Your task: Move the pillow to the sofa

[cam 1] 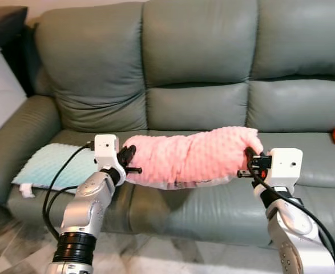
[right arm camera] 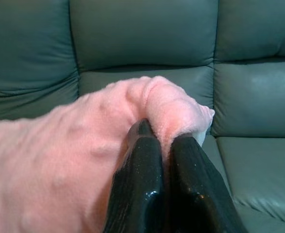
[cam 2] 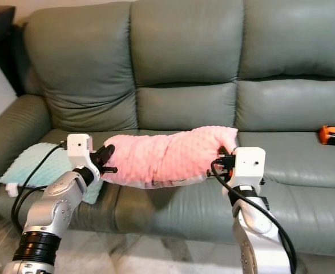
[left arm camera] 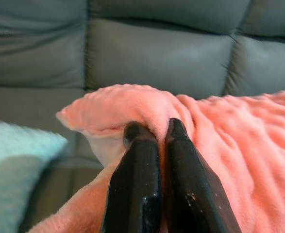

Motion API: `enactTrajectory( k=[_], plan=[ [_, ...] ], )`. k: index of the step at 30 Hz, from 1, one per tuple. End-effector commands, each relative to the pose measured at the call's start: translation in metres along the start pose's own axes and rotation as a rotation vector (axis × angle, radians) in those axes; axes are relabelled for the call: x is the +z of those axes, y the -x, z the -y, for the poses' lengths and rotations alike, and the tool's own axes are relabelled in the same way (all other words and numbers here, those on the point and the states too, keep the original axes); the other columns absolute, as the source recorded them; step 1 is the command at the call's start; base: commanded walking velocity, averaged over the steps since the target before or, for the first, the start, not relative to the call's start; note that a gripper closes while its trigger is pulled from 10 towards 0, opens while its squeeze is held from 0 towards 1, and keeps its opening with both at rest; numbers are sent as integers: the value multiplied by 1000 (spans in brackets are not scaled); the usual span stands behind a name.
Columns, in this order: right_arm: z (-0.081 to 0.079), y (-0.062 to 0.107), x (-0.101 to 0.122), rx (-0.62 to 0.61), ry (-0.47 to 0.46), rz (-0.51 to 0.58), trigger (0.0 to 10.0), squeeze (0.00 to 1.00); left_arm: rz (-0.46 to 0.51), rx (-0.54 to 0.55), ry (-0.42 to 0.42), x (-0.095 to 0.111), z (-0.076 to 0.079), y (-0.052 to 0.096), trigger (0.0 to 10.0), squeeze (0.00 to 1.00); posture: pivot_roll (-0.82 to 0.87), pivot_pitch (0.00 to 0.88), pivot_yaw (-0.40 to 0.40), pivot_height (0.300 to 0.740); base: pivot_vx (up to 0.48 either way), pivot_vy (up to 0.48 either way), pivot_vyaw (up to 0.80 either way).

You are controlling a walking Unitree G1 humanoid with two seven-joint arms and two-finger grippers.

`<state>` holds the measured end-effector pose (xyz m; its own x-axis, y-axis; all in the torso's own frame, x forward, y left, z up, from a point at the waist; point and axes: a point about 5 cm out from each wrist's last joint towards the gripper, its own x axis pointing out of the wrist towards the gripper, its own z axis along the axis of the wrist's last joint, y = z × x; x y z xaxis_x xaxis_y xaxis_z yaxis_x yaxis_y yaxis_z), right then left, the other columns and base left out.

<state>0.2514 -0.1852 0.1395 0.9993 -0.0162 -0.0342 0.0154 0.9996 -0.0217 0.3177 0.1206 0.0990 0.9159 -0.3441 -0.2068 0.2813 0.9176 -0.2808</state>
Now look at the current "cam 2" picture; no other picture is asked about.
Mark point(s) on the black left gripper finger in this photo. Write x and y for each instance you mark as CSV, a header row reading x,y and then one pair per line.
x,y
105,154
110,169

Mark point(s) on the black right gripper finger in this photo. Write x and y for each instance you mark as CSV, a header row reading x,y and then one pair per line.
x,y
223,151

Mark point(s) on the pink dotted pillow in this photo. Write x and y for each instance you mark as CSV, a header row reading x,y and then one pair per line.
x,y
173,157

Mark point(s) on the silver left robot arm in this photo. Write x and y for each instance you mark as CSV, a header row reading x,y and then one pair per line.
x,y
53,211

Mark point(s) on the teal dotted pillow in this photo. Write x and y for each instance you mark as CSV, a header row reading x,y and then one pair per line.
x,y
36,168

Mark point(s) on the white pillow tag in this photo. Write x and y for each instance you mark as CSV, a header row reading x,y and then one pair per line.
x,y
12,189

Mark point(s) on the green leather sofa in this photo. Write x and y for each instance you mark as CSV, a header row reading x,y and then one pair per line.
x,y
190,68

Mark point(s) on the orange black tool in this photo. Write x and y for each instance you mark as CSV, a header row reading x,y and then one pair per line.
x,y
334,135

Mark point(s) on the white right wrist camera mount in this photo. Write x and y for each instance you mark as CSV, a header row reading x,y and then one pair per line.
x,y
250,164

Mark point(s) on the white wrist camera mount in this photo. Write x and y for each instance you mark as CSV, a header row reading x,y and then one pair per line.
x,y
79,148
250,164

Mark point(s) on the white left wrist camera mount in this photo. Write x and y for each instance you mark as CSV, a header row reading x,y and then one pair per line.
x,y
79,148

